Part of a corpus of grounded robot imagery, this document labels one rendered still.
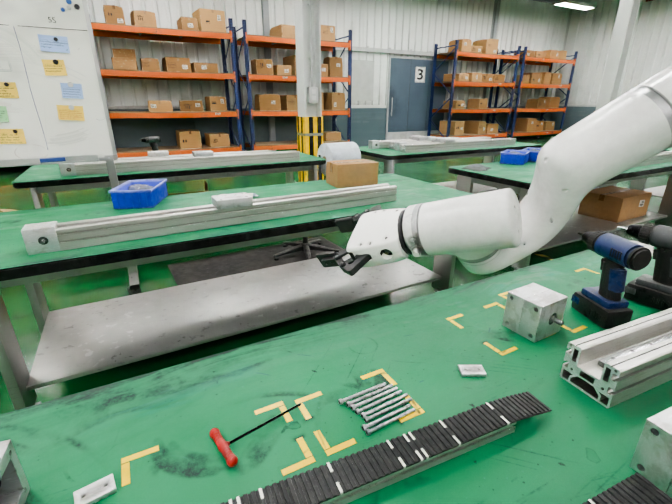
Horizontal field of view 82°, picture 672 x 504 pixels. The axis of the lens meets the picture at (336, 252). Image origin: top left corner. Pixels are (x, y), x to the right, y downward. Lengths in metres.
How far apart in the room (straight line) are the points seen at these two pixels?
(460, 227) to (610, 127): 0.22
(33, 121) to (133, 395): 2.35
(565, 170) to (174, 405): 0.75
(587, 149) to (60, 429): 0.92
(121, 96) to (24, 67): 7.71
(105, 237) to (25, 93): 1.43
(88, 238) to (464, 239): 1.49
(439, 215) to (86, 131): 2.64
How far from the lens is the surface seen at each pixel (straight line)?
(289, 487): 0.62
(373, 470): 0.64
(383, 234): 0.62
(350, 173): 2.58
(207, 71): 9.91
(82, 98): 2.98
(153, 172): 3.49
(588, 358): 0.93
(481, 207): 0.57
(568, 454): 0.79
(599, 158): 0.60
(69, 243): 1.78
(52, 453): 0.83
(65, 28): 3.01
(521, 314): 1.03
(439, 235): 0.58
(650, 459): 0.79
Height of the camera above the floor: 1.30
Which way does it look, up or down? 21 degrees down
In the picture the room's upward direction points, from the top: straight up
